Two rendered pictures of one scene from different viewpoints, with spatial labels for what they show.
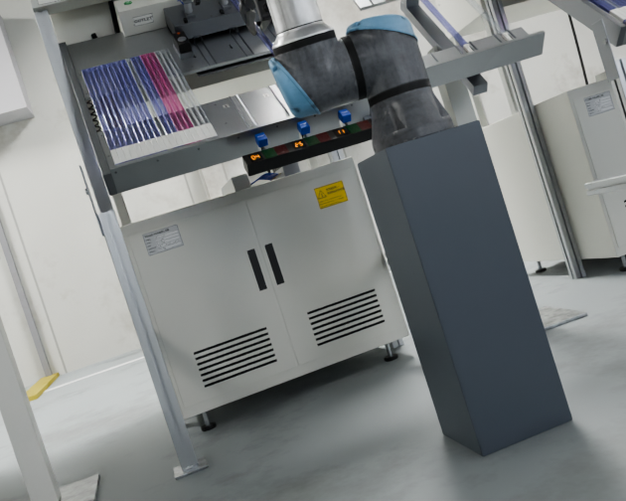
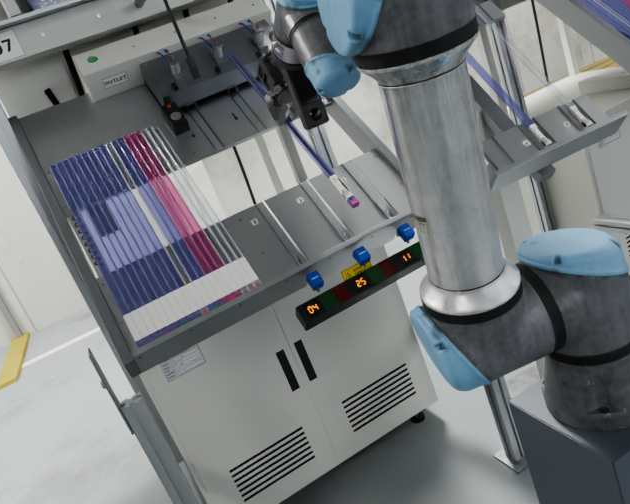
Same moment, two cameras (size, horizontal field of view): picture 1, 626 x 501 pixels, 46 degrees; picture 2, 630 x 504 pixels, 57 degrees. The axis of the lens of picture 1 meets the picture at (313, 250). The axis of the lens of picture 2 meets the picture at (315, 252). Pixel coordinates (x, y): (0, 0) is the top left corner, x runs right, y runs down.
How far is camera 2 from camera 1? 0.95 m
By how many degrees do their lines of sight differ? 16
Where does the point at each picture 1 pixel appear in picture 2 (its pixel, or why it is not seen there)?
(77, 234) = (24, 201)
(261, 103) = (298, 215)
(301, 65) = (483, 342)
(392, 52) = (610, 305)
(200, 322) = (233, 439)
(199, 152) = (240, 308)
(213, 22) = (208, 84)
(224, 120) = (258, 248)
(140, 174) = (170, 348)
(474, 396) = not seen: outside the picture
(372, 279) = (402, 354)
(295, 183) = not seen: hidden behind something
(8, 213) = not seen: outside the picture
